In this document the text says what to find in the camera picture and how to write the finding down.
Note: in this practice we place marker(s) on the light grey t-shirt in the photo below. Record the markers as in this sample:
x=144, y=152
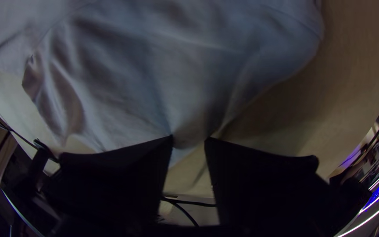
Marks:
x=150, y=72

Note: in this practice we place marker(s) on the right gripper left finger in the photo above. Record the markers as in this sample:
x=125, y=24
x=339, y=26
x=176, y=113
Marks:
x=117, y=184

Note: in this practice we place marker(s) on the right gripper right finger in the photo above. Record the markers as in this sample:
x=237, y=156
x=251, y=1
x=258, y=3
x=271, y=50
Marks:
x=262, y=191

